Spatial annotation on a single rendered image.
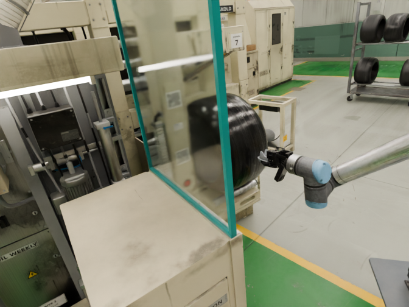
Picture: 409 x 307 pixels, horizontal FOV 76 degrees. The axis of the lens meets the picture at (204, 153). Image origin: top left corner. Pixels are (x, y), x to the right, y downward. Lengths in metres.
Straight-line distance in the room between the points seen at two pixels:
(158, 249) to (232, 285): 0.26
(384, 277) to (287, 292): 0.80
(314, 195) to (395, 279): 0.66
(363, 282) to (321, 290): 0.32
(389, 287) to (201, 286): 1.07
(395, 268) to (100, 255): 1.41
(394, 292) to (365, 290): 0.77
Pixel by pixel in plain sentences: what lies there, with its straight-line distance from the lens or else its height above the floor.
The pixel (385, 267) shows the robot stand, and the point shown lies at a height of 0.60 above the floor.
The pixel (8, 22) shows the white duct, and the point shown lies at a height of 1.89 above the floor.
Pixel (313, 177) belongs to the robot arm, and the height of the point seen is 1.20.
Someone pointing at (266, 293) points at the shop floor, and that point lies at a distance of 2.22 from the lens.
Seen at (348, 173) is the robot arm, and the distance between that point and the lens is 1.25.
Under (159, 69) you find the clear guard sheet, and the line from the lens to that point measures 0.79.
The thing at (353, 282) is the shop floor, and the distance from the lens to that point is 2.40.
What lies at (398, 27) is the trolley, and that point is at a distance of 6.30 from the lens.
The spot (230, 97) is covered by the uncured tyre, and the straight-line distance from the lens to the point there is 1.45.
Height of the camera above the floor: 1.78
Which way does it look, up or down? 25 degrees down
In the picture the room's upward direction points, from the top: 7 degrees counter-clockwise
